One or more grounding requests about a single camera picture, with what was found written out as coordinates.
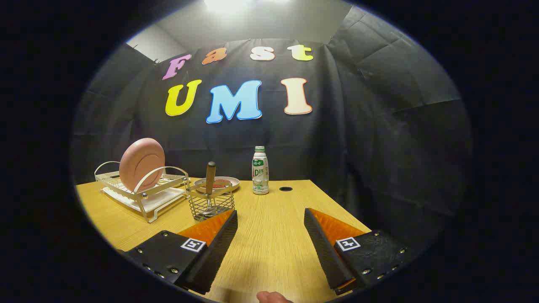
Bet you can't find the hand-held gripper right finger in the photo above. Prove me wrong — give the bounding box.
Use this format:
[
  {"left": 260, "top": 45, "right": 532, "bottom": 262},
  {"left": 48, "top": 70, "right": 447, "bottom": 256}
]
[{"left": 304, "top": 207, "right": 408, "bottom": 296}]

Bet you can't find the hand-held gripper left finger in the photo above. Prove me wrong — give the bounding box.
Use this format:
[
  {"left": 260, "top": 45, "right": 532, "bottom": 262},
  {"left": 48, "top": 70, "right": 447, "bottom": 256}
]
[{"left": 120, "top": 209, "right": 239, "bottom": 295}]

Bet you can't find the metal wire basket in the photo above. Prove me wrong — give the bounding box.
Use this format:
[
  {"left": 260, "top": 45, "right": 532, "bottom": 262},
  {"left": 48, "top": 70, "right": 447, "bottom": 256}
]
[{"left": 186, "top": 180, "right": 235, "bottom": 222}]

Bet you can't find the wooden handled metal spoon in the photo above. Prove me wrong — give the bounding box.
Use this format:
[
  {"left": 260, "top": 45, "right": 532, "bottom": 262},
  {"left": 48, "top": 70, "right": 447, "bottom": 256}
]
[{"left": 201, "top": 161, "right": 219, "bottom": 219}]

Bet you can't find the white wire dish rack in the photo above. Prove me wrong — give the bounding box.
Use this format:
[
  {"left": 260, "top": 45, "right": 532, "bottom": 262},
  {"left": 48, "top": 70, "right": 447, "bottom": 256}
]
[{"left": 94, "top": 161, "right": 191, "bottom": 223}]

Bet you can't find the pink plate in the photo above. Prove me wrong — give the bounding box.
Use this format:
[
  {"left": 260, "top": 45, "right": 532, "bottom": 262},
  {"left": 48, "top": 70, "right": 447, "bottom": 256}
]
[{"left": 119, "top": 138, "right": 165, "bottom": 192}]

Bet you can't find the grey plate with sausages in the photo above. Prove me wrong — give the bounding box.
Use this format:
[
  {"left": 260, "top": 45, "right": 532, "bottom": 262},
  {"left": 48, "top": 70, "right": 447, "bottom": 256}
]
[{"left": 194, "top": 176, "right": 240, "bottom": 193}]

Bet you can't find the white green label bottle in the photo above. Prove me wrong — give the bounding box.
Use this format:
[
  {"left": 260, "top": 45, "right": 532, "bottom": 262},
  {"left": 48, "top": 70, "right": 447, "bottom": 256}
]
[{"left": 252, "top": 146, "right": 270, "bottom": 195}]

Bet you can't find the black backdrop cloth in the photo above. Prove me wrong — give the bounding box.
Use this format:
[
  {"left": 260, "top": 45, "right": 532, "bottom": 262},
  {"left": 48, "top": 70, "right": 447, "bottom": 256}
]
[{"left": 71, "top": 4, "right": 474, "bottom": 270}]

